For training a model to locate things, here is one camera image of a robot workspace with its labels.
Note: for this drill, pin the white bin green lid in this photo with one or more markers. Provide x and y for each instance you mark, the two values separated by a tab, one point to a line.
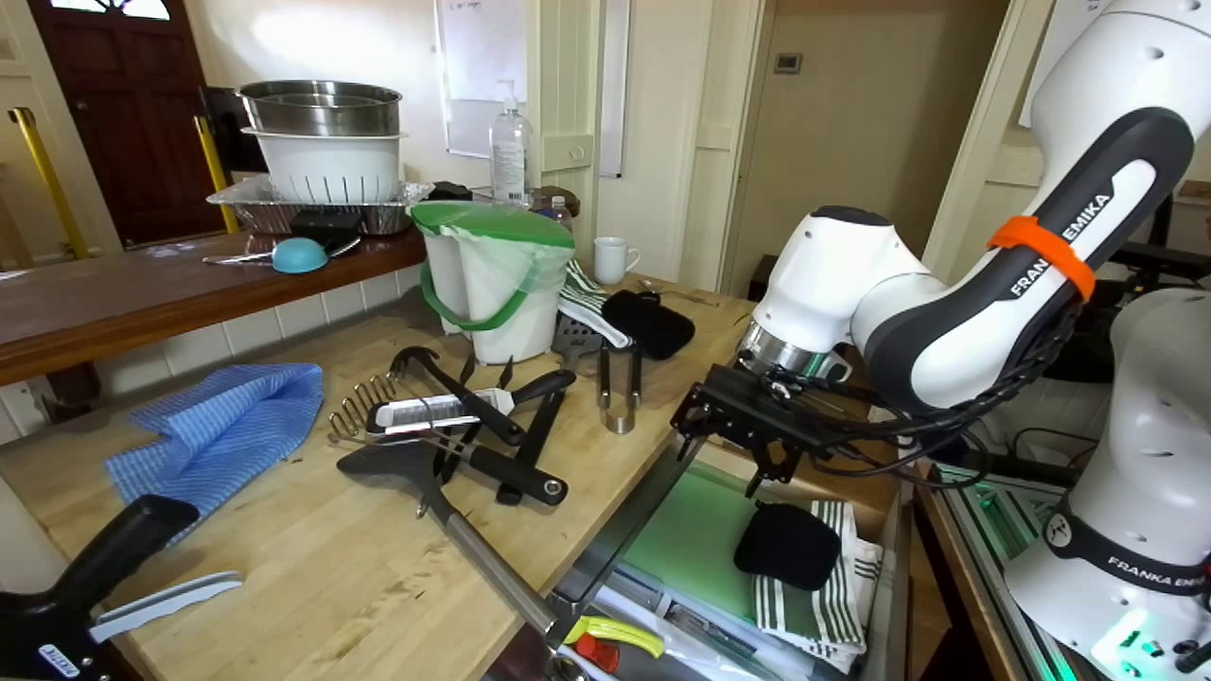
492	273

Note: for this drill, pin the black pot holder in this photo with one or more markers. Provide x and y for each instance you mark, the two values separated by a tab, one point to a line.
789	541

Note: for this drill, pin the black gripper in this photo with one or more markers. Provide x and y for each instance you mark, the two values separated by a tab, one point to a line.
734	408

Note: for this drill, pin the wooden kitchen island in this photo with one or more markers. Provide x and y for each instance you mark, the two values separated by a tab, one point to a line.
343	580

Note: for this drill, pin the black oven mitt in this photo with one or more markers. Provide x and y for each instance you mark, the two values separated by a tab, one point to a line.
647	323

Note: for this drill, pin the green striped dish towel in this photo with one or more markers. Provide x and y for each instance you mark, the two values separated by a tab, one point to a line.
831	625

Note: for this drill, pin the steel pot on rack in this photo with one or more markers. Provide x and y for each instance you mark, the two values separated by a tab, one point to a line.
319	109

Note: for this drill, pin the white mug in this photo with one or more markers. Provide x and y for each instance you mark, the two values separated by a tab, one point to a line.
611	258

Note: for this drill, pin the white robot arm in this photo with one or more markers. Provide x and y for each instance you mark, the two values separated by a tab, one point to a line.
1121	560

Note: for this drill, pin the yellow citrus squeezer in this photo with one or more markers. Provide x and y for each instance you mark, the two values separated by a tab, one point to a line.
604	632

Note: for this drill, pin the black spatula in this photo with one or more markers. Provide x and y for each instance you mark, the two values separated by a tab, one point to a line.
417	476

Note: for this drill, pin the blue cloth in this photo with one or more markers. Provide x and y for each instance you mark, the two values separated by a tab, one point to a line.
214	438

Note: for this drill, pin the lower open drawer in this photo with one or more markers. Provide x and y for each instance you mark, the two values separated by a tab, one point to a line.
711	644

